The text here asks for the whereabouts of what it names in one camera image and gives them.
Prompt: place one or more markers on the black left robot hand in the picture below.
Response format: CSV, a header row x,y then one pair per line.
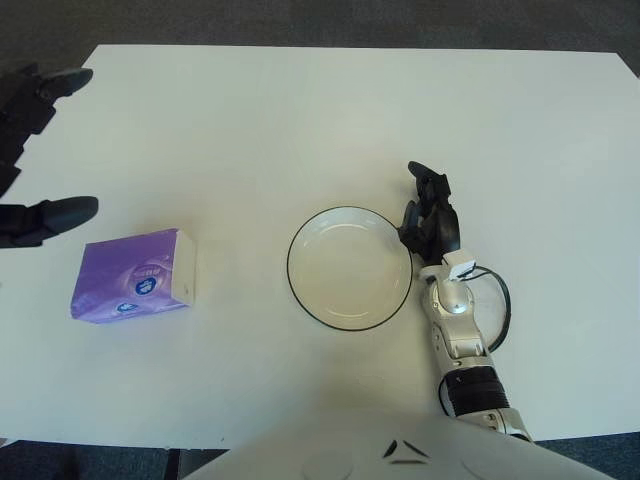
x,y
25,222

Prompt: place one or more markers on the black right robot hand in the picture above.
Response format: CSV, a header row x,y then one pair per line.
x,y
440,230

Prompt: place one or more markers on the purple tissue paper pack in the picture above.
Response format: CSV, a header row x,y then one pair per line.
x,y
115,270

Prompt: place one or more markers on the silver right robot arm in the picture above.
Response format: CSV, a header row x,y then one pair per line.
x,y
460,340

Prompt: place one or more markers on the white plate with black rim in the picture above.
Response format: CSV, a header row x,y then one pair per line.
x,y
350,270

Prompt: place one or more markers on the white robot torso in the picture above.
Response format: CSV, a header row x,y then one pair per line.
x,y
350,445

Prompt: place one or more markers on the black table leg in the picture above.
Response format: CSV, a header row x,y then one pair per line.
x,y
175,465

